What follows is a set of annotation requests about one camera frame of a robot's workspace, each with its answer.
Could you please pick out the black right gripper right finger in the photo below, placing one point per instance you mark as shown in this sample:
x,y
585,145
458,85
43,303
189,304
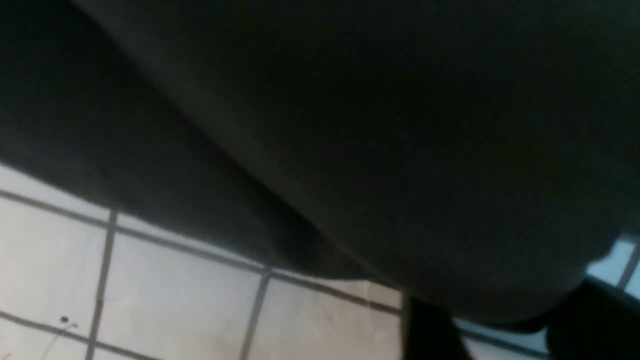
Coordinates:
x,y
598,321

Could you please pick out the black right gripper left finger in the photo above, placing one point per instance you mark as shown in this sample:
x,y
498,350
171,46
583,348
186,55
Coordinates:
x,y
429,333

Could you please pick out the gray long-sleeve top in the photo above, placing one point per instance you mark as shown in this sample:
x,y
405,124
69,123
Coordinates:
x,y
476,154

